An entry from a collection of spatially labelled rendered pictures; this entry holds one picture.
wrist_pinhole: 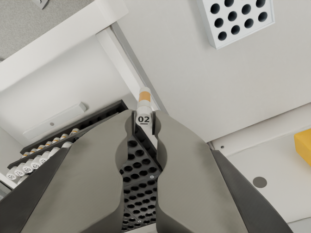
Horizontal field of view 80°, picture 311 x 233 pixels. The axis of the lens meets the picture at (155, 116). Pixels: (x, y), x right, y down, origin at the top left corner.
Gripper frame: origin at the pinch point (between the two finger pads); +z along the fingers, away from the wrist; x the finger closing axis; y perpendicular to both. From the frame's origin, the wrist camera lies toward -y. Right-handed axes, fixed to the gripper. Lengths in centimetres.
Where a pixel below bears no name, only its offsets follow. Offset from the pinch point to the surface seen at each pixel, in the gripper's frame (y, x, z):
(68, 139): 8.8, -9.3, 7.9
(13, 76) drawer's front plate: -0.2, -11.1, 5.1
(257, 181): 19.6, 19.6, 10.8
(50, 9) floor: 1, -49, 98
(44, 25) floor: 8, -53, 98
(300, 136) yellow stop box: 11.4, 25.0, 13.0
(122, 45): -1.9, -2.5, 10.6
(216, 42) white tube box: -1.4, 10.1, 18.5
